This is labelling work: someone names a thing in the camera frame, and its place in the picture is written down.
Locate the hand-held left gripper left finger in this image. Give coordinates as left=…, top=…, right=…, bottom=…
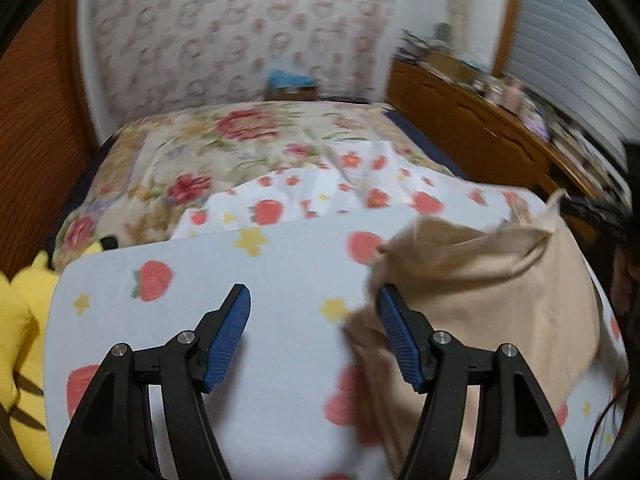
left=51, top=283, right=252, bottom=480

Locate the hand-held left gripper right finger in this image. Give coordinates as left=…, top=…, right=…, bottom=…
left=376, top=284, right=576, bottom=480

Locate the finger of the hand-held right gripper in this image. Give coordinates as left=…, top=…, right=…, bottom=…
left=559, top=197, right=628, bottom=233

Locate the beige printed t-shirt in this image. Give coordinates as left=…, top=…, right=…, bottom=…
left=342, top=189, right=626, bottom=480

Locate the person's right hand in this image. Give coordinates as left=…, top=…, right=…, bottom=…
left=610, top=252, right=640, bottom=318

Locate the strawberry print bed sheet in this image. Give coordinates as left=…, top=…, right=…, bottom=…
left=42, top=140, right=631, bottom=480

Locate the pink thermos jug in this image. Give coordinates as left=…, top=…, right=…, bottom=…
left=502, top=80, right=526, bottom=111

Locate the grey window blind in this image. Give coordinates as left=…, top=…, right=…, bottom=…
left=502, top=0, right=640, bottom=171

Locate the wooden side cabinet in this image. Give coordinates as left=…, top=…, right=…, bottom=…
left=387, top=57, right=631, bottom=201

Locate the floral quilt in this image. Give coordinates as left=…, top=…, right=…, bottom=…
left=52, top=102, right=441, bottom=271

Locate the plain cardboard box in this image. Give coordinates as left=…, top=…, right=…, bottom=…
left=427, top=52, right=476, bottom=83

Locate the yellow plush toy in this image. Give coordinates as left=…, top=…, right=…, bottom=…
left=0, top=237, right=118, bottom=480

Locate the stack of folded cloths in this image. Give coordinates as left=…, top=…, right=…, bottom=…
left=397, top=30, right=441, bottom=63

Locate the cardboard box with blue contents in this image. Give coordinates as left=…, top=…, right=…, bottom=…
left=264, top=67, right=318, bottom=103

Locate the brown louvered wardrobe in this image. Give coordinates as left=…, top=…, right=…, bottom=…
left=0, top=0, right=101, bottom=281

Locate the circle patterned sheer curtain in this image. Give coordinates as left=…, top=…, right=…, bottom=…
left=77, top=0, right=451, bottom=126

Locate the wooden window frame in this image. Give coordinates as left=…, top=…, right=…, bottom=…
left=492, top=0, right=525, bottom=78

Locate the black cable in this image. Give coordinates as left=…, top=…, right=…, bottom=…
left=586, top=387, right=628, bottom=478

